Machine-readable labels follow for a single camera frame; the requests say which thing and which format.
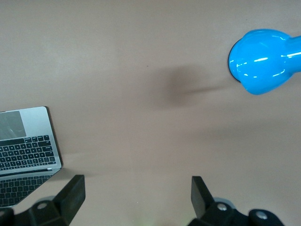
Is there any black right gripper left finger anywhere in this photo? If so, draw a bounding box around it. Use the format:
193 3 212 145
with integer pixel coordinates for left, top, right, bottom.
0 174 86 226

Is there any blue desk lamp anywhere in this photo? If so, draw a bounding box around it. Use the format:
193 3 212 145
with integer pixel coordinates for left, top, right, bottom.
227 28 301 96

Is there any silver laptop with black keyboard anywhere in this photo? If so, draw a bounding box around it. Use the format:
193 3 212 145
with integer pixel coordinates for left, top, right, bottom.
0 105 63 208

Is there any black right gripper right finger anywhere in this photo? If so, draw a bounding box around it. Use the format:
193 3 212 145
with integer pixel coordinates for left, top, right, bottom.
188 176 285 226

